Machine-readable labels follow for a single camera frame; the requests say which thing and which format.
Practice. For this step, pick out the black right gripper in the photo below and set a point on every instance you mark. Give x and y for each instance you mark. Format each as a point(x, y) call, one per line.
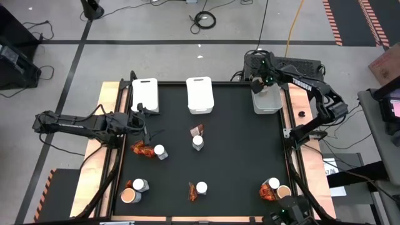
point(268, 70)

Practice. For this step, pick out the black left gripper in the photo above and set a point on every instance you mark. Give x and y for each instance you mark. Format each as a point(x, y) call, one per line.
point(136, 123)

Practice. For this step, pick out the orange brown spice pouch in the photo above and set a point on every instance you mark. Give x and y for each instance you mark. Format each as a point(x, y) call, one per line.
point(196, 130)
point(266, 193)
point(137, 146)
point(148, 152)
point(129, 183)
point(192, 193)

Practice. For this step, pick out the white-lid spice jar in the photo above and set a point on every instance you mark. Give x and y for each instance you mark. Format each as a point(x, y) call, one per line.
point(159, 149)
point(138, 184)
point(197, 140)
point(274, 183)
point(201, 187)

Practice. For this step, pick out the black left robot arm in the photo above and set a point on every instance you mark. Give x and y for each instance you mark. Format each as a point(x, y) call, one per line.
point(78, 126)

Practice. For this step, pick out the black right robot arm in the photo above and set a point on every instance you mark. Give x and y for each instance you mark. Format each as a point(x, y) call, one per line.
point(301, 83)

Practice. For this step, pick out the white plastic storage bin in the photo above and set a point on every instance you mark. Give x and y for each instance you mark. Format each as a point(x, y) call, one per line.
point(200, 93)
point(268, 104)
point(144, 93)

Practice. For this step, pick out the black perforated computer case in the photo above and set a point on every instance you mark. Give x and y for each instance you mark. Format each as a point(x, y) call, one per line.
point(300, 67)

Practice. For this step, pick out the light wooden table side board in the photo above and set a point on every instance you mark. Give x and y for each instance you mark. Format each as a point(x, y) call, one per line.
point(90, 175)
point(312, 165)

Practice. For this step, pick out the white paper sheet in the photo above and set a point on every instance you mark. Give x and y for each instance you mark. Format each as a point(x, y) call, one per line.
point(330, 165)

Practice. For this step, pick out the black orange-striped floor mat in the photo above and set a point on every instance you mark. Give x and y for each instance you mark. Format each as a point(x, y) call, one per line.
point(390, 15)
point(353, 22)
point(62, 193)

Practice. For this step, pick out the grey cart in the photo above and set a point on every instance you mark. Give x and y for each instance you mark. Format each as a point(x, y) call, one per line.
point(375, 125)

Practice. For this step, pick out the black floor stand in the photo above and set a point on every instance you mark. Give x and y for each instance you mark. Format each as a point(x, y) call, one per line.
point(92, 9)

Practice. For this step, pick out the black device with green light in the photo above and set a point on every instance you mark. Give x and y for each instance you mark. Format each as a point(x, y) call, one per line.
point(290, 209)

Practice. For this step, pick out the brown cardboard box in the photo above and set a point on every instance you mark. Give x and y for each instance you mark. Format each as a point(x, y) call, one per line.
point(387, 64)

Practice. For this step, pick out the black beam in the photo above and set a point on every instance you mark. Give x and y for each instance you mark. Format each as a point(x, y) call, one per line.
point(359, 175)

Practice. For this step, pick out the black equipment case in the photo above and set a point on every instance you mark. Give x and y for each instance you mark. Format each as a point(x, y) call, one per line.
point(18, 75)

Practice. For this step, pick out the black device with pink screen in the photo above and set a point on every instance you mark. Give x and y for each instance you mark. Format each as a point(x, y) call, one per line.
point(394, 107)

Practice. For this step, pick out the black cabinet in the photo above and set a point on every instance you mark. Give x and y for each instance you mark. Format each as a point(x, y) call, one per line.
point(12, 28)

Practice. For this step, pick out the silver metal bracket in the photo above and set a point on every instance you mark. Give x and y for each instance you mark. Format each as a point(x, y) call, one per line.
point(286, 132)

